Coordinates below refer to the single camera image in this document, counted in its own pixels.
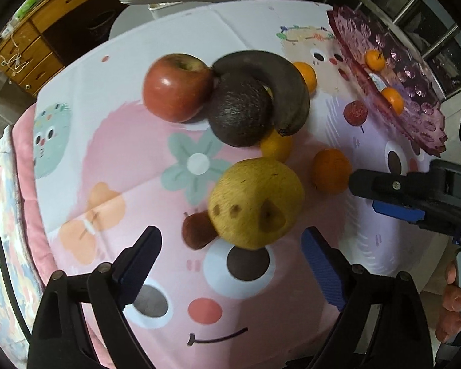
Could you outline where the person's right hand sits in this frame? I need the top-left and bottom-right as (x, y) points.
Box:
(435, 261), (461, 343)

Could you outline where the dark avocado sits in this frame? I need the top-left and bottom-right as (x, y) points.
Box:
(208, 72), (273, 148)

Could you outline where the dark red jujube fruit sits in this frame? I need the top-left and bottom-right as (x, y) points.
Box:
(181, 211), (218, 250)

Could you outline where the pink plastic fruit tray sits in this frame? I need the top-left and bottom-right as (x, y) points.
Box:
(327, 7), (447, 157)

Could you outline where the small orange tangerine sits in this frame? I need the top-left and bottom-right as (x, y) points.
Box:
(293, 62), (317, 94)

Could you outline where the wooden desk with drawers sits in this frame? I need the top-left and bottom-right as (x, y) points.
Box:
(0, 0), (193, 97)

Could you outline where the red apple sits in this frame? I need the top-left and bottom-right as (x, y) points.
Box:
(142, 54), (214, 122)

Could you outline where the large orange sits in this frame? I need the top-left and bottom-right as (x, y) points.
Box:
(310, 148), (352, 195)

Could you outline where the dark green cucumber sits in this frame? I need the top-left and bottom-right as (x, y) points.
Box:
(212, 50), (310, 136)

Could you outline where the black cable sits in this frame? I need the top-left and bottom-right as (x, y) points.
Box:
(0, 200), (32, 343)

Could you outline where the yellow pear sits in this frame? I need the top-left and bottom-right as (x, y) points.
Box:
(208, 157), (305, 251)

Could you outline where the small red hawthorn fruit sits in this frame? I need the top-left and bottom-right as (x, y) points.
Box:
(343, 100), (368, 131)

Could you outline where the small yellow kumquat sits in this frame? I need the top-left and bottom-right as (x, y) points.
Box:
(260, 129), (294, 162)
(365, 49), (386, 72)

